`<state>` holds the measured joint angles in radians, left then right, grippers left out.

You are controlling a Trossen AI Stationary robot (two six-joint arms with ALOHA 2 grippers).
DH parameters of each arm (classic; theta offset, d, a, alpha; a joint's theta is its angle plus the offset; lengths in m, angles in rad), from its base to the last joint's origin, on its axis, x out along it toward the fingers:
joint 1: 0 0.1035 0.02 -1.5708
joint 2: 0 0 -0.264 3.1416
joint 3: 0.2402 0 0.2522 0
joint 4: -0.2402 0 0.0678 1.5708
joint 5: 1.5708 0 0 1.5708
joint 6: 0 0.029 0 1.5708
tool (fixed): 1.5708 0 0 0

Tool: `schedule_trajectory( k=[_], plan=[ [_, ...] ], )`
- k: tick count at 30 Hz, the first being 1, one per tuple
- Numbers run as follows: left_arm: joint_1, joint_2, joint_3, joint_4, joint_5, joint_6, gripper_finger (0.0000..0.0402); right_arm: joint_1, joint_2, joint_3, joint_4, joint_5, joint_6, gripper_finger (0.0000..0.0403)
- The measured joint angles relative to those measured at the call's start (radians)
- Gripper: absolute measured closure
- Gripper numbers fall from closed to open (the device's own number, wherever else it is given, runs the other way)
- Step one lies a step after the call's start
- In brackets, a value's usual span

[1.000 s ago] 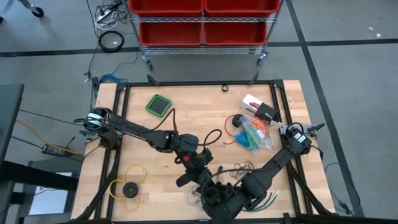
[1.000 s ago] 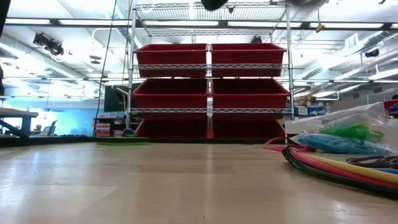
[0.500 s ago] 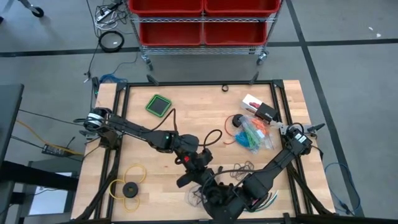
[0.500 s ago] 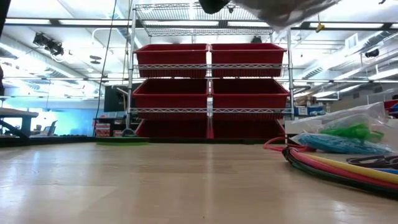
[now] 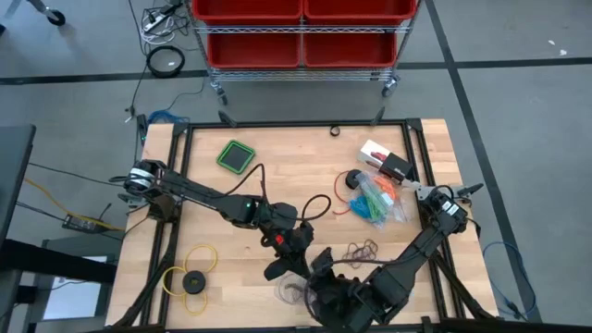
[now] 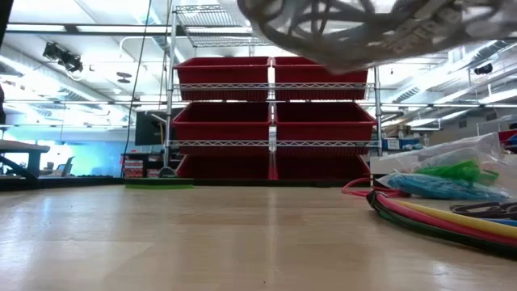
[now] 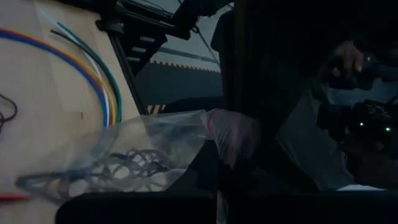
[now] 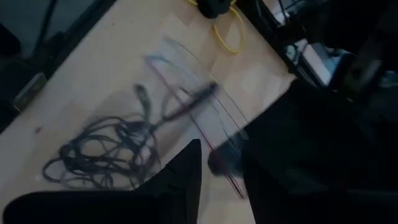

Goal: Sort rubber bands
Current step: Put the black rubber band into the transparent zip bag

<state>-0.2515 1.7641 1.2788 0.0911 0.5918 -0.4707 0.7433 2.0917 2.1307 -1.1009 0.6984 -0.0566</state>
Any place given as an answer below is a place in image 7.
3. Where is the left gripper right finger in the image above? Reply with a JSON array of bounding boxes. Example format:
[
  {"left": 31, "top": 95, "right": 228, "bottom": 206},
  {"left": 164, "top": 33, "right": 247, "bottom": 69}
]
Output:
[{"left": 217, "top": 155, "right": 398, "bottom": 224}]

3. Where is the clear plastic bag pile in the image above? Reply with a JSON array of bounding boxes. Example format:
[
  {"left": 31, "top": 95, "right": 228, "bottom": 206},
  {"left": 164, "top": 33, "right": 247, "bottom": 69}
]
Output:
[{"left": 15, "top": 108, "right": 262, "bottom": 203}]

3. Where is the person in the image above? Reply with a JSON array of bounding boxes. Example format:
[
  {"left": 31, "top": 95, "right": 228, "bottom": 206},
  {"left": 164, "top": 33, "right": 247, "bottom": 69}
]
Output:
[{"left": 214, "top": 0, "right": 398, "bottom": 190}]

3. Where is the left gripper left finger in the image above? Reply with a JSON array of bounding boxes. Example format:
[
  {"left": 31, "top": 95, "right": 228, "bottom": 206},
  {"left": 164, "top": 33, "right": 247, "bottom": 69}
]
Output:
[{"left": 55, "top": 139, "right": 220, "bottom": 224}]

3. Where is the black drawer cabinet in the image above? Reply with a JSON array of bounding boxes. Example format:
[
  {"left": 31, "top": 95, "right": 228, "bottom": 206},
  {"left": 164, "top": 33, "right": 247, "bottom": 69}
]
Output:
[{"left": 123, "top": 26, "right": 169, "bottom": 75}]

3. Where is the black aluminium table frame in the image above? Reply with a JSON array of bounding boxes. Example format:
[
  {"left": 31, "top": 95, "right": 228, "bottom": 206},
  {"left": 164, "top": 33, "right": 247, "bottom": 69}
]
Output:
[{"left": 55, "top": 0, "right": 246, "bottom": 116}]

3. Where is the coloured tube bundle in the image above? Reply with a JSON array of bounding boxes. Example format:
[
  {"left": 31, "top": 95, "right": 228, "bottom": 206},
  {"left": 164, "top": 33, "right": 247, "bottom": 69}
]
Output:
[{"left": 0, "top": 21, "right": 123, "bottom": 200}]

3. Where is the dark brown rubber band pile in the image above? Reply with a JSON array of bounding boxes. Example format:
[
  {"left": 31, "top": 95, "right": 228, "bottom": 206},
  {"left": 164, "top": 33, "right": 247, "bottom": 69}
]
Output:
[{"left": 0, "top": 93, "right": 175, "bottom": 200}]

